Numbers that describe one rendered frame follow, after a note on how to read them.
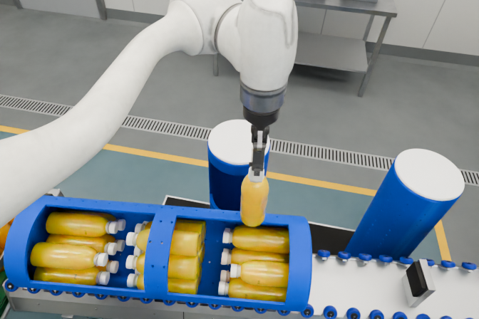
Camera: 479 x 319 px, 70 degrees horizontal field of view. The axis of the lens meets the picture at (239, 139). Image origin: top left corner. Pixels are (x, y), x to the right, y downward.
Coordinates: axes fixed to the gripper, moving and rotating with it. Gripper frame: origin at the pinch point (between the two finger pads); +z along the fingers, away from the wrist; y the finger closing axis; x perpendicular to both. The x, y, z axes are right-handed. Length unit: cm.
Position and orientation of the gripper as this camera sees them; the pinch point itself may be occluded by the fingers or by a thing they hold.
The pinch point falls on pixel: (256, 164)
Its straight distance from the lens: 83.4
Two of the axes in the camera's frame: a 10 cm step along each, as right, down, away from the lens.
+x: -10.0, -0.5, 0.3
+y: 0.6, -7.2, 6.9
